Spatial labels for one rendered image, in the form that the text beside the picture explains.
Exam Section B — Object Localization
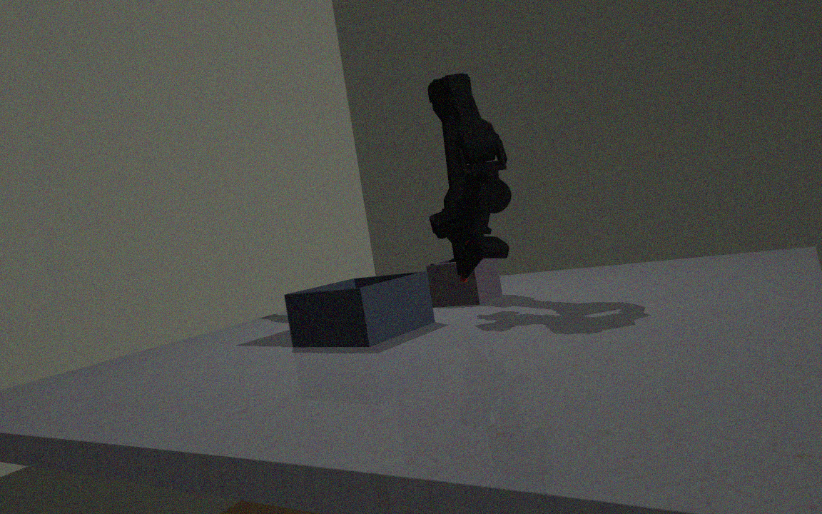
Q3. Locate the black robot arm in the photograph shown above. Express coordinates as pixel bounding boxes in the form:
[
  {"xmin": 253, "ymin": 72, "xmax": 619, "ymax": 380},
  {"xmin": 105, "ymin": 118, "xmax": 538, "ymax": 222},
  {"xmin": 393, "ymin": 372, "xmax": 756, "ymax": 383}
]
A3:
[{"xmin": 428, "ymin": 73, "xmax": 511, "ymax": 239}]

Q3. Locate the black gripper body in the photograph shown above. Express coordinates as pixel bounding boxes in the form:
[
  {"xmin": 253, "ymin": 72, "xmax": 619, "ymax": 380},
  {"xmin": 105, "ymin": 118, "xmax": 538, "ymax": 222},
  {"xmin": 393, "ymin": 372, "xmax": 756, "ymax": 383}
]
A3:
[{"xmin": 451, "ymin": 197, "xmax": 509, "ymax": 258}]

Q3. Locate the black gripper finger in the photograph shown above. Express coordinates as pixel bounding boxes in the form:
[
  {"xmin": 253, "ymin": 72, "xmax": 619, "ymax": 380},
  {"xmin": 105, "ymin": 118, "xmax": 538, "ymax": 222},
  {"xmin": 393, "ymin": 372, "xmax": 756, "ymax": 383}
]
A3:
[
  {"xmin": 447, "ymin": 236, "xmax": 469, "ymax": 275},
  {"xmin": 459, "ymin": 245, "xmax": 483, "ymax": 278}
]

